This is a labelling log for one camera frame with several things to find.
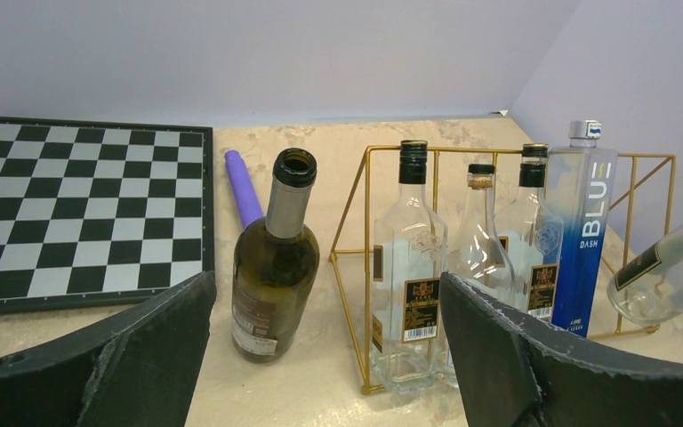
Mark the black white chessboard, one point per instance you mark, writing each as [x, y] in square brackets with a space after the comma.
[98, 213]

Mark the dark green wine bottle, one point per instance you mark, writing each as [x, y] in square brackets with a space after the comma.
[276, 260]

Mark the square clear bottle black cap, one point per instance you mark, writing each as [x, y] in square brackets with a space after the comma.
[409, 257]

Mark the blue dash bottle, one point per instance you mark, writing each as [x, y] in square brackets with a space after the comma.
[579, 188]

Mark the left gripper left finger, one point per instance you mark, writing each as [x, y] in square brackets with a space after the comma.
[138, 367]

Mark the gold wire wine rack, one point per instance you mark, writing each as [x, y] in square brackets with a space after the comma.
[643, 167]

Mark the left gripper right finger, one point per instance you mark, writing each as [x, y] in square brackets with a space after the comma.
[516, 370]

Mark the clear round glass bottle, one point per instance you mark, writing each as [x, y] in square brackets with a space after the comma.
[648, 290]

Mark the purple cylinder tool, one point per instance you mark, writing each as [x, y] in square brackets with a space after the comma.
[248, 205]

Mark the round clear bottle cork cap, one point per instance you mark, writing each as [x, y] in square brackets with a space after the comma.
[476, 253]

